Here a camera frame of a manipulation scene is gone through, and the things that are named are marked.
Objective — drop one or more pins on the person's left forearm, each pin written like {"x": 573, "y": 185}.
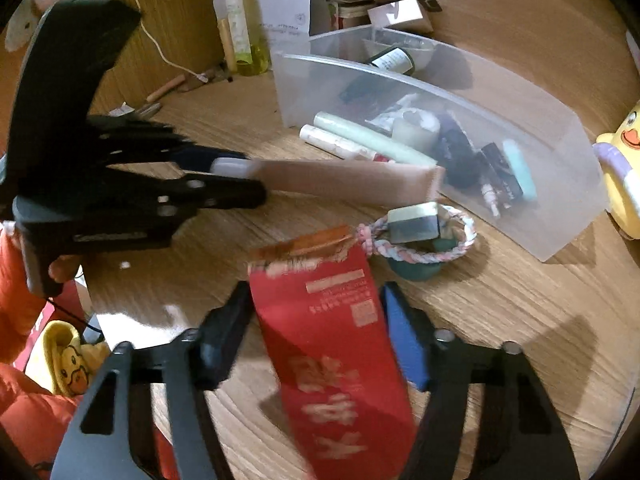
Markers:
{"x": 15, "y": 290}

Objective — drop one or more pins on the yellow duck slipper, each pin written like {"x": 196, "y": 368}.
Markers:
{"x": 65, "y": 365}

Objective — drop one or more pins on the clear plastic storage box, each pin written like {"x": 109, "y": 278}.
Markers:
{"x": 550, "y": 200}

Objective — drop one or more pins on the white paper leaflet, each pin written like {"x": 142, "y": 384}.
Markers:
{"x": 287, "y": 15}

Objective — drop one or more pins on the yellow tube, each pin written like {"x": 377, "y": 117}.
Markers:
{"x": 226, "y": 45}

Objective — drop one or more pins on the black small box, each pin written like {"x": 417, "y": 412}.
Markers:
{"x": 497, "y": 170}

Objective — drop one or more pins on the grey small box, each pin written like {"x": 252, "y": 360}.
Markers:
{"x": 412, "y": 225}

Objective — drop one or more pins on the orange jacket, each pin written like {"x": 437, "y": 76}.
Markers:
{"x": 30, "y": 420}

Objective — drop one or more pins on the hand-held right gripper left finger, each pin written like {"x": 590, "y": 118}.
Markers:
{"x": 220, "y": 350}

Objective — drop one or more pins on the long pale green tube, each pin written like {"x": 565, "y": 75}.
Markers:
{"x": 360, "y": 137}

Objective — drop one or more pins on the white pink tube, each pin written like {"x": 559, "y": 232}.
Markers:
{"x": 335, "y": 146}

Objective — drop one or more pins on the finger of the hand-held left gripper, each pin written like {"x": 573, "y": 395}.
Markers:
{"x": 230, "y": 194}
{"x": 195, "y": 157}

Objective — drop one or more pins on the white small carton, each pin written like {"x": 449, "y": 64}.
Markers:
{"x": 400, "y": 12}

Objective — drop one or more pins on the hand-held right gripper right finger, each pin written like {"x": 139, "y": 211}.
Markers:
{"x": 405, "y": 345}

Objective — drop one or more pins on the dark blue pouch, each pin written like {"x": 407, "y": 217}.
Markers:
{"x": 457, "y": 152}

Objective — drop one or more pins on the pink beige tube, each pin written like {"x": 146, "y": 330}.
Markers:
{"x": 350, "y": 180}

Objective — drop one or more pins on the red packet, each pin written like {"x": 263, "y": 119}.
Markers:
{"x": 330, "y": 360}

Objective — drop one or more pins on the dark green round lid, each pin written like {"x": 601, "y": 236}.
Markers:
{"x": 415, "y": 267}

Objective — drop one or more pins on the dark green glass bottle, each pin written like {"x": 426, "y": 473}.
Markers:
{"x": 395, "y": 60}

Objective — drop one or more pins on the person's left hand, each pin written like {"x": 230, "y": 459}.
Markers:
{"x": 62, "y": 269}

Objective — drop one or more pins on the dark metal tool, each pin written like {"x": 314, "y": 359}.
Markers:
{"x": 212, "y": 76}

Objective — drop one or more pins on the green spray bottle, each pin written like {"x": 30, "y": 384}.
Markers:
{"x": 240, "y": 25}

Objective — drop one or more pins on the yellow chick plush toy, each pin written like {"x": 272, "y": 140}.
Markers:
{"x": 622, "y": 175}

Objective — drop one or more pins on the small metal tool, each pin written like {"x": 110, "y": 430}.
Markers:
{"x": 149, "y": 108}

